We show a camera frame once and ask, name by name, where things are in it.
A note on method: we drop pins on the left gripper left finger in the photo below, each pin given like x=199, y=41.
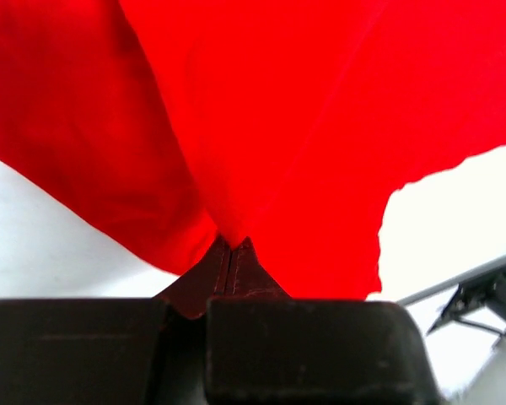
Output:
x=110, y=351

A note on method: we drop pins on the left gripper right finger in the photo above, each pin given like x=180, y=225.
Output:
x=263, y=347

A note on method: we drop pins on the red t shirt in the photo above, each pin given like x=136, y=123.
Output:
x=165, y=124

